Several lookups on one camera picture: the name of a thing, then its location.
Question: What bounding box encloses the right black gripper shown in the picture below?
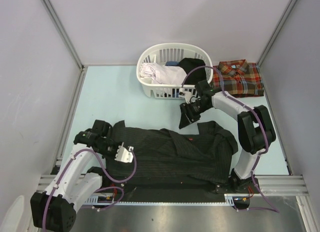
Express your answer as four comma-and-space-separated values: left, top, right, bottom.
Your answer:
178, 100, 211, 130

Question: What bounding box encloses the dark striped long sleeve shirt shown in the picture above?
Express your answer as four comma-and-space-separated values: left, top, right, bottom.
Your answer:
106, 120, 238, 184

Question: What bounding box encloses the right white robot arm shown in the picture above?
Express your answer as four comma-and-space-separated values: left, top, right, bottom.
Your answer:
178, 80, 276, 193

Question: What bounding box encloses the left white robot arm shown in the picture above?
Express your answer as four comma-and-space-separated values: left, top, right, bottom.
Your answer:
30, 120, 119, 232

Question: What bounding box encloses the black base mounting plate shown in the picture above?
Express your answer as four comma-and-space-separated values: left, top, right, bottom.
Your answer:
98, 176, 258, 203

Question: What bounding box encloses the black garment in basket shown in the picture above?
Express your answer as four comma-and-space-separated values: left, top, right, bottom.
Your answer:
177, 57, 208, 85

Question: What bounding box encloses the white shirt in basket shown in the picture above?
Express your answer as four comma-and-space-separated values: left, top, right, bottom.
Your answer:
138, 62, 187, 85

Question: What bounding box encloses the blue garment in basket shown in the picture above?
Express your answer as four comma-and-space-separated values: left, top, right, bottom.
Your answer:
165, 61, 179, 67

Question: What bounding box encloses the red plaid folded shirt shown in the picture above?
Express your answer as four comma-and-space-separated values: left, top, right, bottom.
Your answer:
210, 59, 265, 98

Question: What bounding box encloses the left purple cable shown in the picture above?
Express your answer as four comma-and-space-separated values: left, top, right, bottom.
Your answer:
41, 148, 138, 230

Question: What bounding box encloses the purple cable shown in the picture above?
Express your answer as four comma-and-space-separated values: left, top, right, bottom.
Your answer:
41, 148, 138, 230
179, 65, 280, 214

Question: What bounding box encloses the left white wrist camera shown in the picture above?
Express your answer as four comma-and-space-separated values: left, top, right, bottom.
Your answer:
114, 143, 134, 163

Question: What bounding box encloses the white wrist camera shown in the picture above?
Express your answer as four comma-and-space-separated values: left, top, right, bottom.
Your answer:
178, 87, 193, 104
114, 143, 134, 163

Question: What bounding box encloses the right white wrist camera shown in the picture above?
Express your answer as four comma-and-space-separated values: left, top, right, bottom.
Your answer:
178, 87, 193, 104

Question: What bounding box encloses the white slotted cable duct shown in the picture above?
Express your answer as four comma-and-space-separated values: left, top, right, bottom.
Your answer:
82, 194, 234, 208

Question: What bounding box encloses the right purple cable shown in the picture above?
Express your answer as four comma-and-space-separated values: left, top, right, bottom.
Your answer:
179, 65, 280, 214

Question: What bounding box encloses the right aluminium corner post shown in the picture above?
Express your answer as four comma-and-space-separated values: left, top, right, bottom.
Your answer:
257, 0, 298, 67

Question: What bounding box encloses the aluminium corner post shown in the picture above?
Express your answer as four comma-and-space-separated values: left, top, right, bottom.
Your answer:
40, 0, 84, 71
257, 0, 298, 67

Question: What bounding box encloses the left aluminium corner post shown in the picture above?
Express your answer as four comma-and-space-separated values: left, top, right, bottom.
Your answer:
40, 0, 84, 71

